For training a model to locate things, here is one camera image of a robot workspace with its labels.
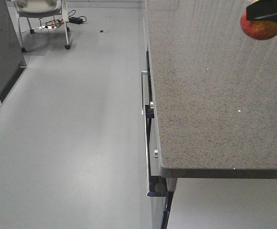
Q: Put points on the grey stone countertop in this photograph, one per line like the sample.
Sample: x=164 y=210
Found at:
x=214 y=91

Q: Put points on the white office chair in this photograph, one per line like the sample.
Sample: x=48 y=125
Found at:
x=40 y=9

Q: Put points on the white power strip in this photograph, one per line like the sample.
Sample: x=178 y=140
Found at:
x=47 y=29

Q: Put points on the red yellow apple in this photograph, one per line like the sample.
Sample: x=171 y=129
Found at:
x=258 y=30

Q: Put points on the black power adapter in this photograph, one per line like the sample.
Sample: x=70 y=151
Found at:
x=78 y=20

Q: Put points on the black built-in drawer appliance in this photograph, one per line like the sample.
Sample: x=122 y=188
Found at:
x=146 y=90

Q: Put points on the dark grey island cabinet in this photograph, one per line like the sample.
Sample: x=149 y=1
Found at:
x=12 y=62

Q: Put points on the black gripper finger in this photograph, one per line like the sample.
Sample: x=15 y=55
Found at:
x=262 y=10

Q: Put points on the black built-in oven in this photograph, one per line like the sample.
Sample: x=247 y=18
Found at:
x=160 y=189

